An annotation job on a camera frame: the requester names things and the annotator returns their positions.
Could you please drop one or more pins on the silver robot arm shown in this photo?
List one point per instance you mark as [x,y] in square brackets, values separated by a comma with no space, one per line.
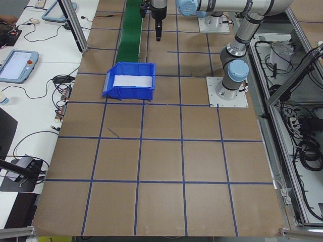
[242,32]
[215,20]

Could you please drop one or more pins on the person forearm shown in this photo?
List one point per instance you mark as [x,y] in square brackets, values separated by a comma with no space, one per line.
[7,19]

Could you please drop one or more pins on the green conveyor belt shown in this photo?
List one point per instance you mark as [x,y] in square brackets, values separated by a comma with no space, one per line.
[130,32]

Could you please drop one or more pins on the blue plastic storage bin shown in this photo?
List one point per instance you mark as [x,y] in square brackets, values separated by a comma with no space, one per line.
[131,94]

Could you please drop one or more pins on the black power adapter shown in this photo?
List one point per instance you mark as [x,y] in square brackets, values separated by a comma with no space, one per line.
[68,26]
[63,79]

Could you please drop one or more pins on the light blue teach pendant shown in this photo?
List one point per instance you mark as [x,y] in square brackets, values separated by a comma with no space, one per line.
[15,66]
[58,11]

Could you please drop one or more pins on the white desk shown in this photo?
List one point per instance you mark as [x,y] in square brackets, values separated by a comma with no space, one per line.
[50,48]
[38,113]

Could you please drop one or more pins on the small circuit board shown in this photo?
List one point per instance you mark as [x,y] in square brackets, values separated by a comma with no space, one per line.
[61,112]
[65,93]

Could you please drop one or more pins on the white crumpled bag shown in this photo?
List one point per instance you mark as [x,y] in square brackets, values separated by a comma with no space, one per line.
[281,59]

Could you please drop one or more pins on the black mat with electronics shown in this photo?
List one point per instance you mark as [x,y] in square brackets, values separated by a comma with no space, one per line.
[15,31]

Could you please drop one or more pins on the white power strip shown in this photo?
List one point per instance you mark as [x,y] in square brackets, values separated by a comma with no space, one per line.
[294,121]

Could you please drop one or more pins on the white paper cup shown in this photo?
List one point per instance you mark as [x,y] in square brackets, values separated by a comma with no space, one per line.
[3,99]

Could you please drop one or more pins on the black laptop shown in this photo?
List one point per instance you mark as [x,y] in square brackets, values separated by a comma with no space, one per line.
[6,136]

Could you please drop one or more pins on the black stand pole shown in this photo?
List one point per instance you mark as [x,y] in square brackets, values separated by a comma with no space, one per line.
[15,167]

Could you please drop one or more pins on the black stand base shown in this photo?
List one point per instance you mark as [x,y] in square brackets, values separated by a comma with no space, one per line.
[22,187]

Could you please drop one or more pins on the aluminium corner bar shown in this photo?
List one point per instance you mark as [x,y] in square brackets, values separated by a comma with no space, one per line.
[300,232]
[17,231]

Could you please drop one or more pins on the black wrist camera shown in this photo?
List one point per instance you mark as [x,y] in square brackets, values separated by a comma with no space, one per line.
[143,8]

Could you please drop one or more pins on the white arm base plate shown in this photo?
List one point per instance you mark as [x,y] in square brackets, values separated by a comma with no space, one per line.
[214,29]
[242,103]

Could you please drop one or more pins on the aluminium extrusion post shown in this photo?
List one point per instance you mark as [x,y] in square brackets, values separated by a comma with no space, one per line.
[75,30]

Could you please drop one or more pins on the V-shaped metal bar frame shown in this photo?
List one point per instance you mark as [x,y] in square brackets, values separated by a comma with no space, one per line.
[295,78]

